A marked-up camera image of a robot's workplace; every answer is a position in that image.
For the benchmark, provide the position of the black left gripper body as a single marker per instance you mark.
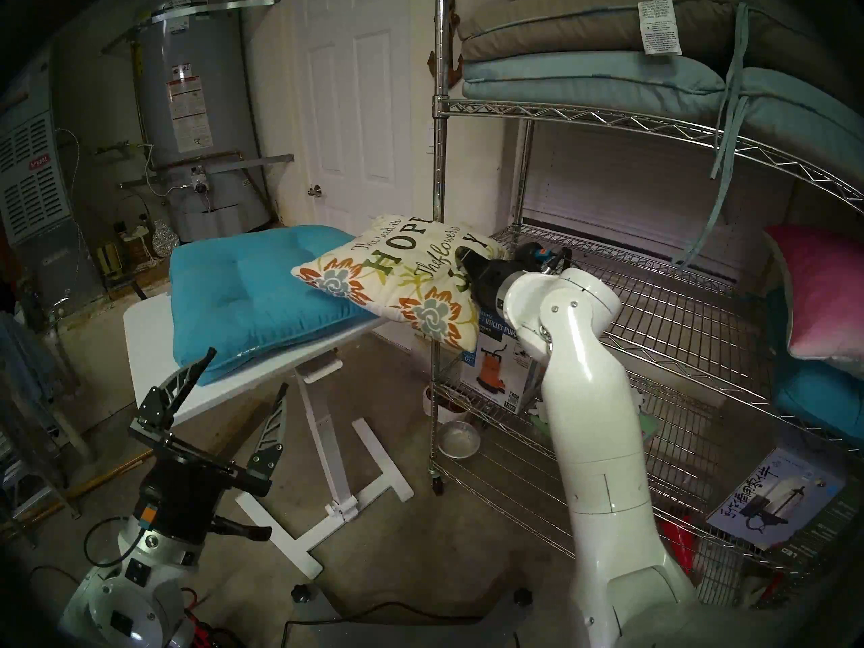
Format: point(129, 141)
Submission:
point(185, 498)

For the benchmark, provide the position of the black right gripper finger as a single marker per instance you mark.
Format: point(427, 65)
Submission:
point(472, 258)

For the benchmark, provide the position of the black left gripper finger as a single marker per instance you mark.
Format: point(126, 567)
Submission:
point(165, 400)
point(273, 441)

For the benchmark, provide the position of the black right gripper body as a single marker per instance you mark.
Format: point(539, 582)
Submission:
point(499, 279)

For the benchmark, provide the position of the floral print throw pillow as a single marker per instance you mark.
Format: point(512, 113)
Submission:
point(398, 275)

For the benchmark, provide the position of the teal tufted seat cushion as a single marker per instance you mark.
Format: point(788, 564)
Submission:
point(243, 295)

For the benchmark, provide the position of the light blue seat cushion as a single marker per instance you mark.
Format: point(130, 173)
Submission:
point(587, 76)

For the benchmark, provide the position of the tan seat cushion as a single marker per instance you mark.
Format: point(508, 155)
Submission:
point(560, 25)

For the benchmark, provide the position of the white adjustable side table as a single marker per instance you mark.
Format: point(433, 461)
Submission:
point(145, 343)

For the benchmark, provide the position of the wooden stick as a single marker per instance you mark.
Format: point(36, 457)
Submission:
point(108, 471)

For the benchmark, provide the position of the utility pump cardboard box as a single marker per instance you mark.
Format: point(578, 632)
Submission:
point(493, 376)

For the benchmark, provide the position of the blue hanging cloth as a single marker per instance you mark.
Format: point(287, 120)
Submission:
point(23, 363)

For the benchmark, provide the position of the small yellow device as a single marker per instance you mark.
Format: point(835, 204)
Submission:
point(108, 260)

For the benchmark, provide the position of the crumpled silver foil piece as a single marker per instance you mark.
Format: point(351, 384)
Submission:
point(165, 238)

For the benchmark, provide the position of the small metal bowl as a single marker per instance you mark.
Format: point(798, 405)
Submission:
point(459, 441)

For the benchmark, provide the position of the white panel door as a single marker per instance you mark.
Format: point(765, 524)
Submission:
point(351, 113)

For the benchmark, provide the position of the green paper sheet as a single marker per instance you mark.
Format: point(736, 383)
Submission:
point(649, 425)

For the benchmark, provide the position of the grey furnace unit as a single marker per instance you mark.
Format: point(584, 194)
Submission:
point(34, 181)

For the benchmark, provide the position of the grey water heater tank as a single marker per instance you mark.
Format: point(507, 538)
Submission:
point(196, 113)

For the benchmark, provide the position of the red plastic item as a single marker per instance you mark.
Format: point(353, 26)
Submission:
point(675, 538)

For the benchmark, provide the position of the pink pillow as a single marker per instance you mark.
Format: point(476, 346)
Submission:
point(817, 295)

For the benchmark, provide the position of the teal pillow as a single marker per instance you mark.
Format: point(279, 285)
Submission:
point(810, 390)

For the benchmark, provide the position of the box with Chinese lettering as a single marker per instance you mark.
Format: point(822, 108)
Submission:
point(769, 498)

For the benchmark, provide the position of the brown anchor wall decoration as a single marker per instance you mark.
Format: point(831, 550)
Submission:
point(455, 69)

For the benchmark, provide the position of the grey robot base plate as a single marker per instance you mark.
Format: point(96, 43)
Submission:
point(405, 633)

